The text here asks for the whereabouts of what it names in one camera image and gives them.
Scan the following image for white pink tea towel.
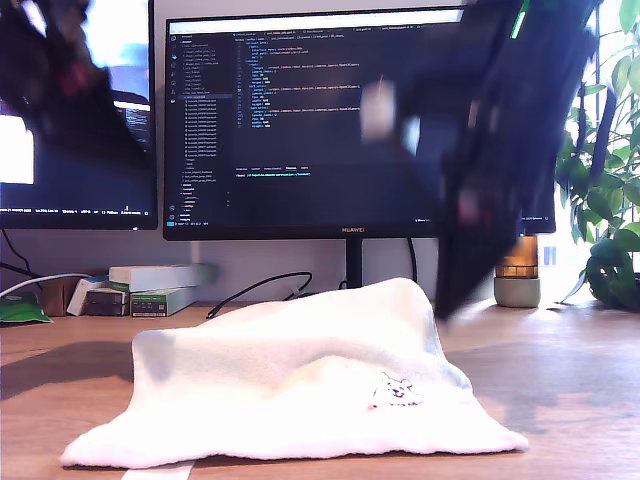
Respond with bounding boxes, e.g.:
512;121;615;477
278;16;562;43
59;277;530;480

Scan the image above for amber glass jar, pale base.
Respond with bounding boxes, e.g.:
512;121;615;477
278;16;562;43
493;234;542;308

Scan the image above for black monitor with thin bezel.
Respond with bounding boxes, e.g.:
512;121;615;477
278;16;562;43
0;0;159;232

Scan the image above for green leafy potted plant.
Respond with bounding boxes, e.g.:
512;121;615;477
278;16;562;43
552;0;640;312

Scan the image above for long white box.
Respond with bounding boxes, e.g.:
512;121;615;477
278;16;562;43
108;263;214;293

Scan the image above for small white box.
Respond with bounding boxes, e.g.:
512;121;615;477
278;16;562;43
66;276;112;316

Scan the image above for brown cardboard box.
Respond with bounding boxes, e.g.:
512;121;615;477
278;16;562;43
38;276;77;317

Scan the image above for dark small box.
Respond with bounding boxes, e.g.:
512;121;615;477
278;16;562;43
83;289;129;317

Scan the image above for green and white box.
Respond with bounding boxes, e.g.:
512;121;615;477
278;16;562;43
128;285;200;318

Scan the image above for green plastic bag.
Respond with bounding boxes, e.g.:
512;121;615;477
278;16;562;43
0;292;54;325

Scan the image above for black Huawei monitor with stand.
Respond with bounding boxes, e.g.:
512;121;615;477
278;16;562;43
163;5;557;292

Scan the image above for thin black cable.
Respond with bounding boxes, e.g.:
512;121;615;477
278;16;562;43
0;227;44;280

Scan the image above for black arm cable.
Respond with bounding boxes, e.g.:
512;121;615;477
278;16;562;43
588;89;619;184

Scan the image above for black cable with white tag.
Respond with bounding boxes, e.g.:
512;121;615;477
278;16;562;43
205;271;315;320

